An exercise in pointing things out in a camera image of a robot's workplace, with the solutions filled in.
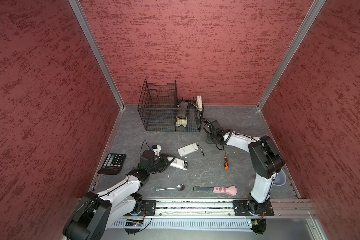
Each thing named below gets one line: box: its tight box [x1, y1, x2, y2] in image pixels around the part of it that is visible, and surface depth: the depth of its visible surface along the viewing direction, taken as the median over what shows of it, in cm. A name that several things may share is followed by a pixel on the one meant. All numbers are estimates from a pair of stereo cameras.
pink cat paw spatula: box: [193, 186, 238, 196], surface depth 79 cm
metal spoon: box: [155, 183, 185, 191], surface depth 82 cm
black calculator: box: [97, 153, 127, 175], surface depth 89 cm
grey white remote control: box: [177, 142, 199, 157], surface depth 97 cm
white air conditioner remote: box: [167, 157, 188, 171], surface depth 84 cm
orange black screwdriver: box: [224, 148, 229, 170], surface depth 90 cm
